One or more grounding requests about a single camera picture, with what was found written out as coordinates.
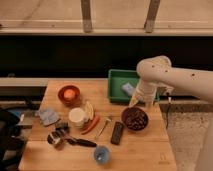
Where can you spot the black chair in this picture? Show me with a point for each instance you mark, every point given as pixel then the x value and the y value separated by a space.
pixel 8 139

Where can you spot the orange carrot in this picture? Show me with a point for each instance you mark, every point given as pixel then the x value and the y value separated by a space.
pixel 92 125

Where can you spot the green tray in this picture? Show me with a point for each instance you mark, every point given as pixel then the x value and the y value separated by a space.
pixel 121 84

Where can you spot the red bowl with orange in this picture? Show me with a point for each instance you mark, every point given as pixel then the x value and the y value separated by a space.
pixel 69 95

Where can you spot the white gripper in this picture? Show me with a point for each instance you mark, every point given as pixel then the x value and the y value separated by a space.
pixel 145 91

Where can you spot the white cup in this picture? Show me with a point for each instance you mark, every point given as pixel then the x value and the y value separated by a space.
pixel 78 117

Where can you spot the yellow banana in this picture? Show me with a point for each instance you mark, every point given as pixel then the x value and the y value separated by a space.
pixel 89 110

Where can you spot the light blue sponge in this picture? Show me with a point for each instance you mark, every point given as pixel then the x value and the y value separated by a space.
pixel 128 89

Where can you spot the metal spoon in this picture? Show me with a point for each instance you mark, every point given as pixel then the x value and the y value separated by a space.
pixel 107 121

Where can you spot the dark bowl with food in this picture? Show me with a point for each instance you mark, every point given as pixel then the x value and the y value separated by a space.
pixel 134 118

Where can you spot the blue grey cloth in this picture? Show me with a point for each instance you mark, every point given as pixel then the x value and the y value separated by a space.
pixel 48 116

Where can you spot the black handled tool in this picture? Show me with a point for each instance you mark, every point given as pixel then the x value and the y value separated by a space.
pixel 81 142

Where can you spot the metal cup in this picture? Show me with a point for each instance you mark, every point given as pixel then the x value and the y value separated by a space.
pixel 55 139

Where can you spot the small dark block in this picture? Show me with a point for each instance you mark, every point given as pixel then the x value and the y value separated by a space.
pixel 61 125

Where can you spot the black remote control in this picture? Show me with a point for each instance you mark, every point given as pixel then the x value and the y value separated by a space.
pixel 117 133

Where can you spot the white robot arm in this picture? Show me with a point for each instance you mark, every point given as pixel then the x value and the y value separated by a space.
pixel 198 83

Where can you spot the small blue bowl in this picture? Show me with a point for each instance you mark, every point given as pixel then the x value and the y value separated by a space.
pixel 101 155

